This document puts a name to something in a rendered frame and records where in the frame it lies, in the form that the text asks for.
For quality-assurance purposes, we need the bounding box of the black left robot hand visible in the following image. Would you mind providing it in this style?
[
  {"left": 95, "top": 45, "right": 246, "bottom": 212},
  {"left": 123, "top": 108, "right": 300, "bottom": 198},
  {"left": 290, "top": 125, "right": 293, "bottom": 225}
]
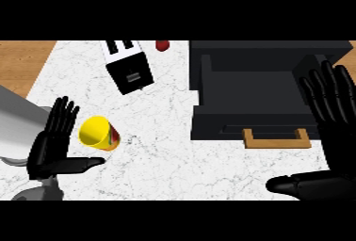
[{"left": 25, "top": 95, "right": 107, "bottom": 181}]

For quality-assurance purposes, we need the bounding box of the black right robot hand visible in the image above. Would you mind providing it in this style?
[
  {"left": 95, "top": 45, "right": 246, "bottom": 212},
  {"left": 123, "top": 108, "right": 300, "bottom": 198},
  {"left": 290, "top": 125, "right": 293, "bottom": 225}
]
[{"left": 265, "top": 59, "right": 356, "bottom": 201}]

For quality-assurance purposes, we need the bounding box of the yellow cup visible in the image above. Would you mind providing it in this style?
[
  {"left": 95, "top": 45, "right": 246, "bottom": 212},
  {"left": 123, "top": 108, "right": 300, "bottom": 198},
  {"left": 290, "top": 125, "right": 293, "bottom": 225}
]
[{"left": 77, "top": 115, "right": 123, "bottom": 153}]

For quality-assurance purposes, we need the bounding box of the dark grey open drawer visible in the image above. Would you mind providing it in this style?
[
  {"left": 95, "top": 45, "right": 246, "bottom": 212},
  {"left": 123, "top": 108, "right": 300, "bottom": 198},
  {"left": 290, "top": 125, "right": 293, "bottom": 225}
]
[{"left": 188, "top": 40, "right": 355, "bottom": 141}]

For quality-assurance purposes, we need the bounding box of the black and white toaster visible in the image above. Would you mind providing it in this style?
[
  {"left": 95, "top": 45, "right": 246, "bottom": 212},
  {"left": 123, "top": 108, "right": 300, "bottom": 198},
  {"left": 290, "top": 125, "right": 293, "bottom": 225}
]
[{"left": 99, "top": 40, "right": 155, "bottom": 96}]

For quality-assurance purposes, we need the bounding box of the red round object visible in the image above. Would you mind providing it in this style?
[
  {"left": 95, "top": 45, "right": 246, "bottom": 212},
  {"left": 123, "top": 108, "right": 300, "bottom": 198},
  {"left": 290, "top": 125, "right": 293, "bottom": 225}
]
[{"left": 154, "top": 40, "right": 172, "bottom": 53}]

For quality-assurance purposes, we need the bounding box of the wooden drawer handle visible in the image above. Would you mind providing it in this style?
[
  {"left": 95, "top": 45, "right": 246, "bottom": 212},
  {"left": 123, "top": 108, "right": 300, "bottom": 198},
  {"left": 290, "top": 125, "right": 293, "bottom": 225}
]
[{"left": 243, "top": 127, "right": 314, "bottom": 150}]

